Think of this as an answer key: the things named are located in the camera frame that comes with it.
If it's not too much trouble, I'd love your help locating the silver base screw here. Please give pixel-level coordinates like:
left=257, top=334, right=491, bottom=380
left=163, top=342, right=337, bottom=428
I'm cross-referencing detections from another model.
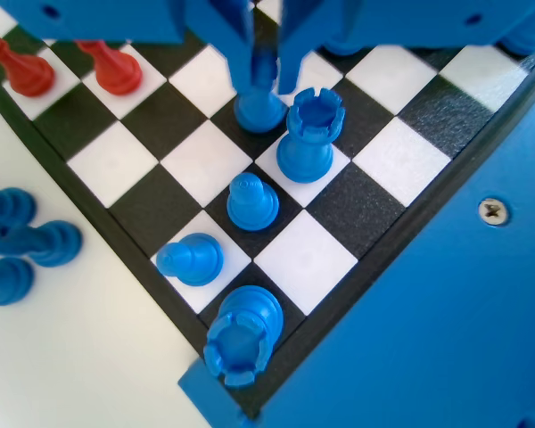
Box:
left=478, top=197, right=510, bottom=227

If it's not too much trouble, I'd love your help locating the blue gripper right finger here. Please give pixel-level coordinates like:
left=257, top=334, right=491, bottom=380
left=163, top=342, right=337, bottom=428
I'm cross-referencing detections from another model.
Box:
left=277, top=0, right=363, bottom=95

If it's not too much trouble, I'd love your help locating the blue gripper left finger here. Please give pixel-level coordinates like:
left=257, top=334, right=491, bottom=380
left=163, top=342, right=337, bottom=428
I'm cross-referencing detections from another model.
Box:
left=183, top=0, right=256, bottom=98

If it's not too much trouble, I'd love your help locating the black white chessboard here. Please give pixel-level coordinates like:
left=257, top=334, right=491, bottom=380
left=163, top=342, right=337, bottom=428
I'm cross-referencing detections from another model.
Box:
left=0, top=0, right=535, bottom=420

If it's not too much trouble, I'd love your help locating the red chess pawn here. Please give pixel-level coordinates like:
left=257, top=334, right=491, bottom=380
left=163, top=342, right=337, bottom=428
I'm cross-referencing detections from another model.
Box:
left=0, top=28, right=56, bottom=98
left=74, top=38, right=144, bottom=96

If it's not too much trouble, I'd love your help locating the blue chess pawn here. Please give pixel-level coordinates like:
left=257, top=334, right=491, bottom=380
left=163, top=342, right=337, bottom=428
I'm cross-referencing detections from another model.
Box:
left=155, top=232, right=226, bottom=288
left=234, top=46, right=292, bottom=136
left=226, top=172, right=280, bottom=233

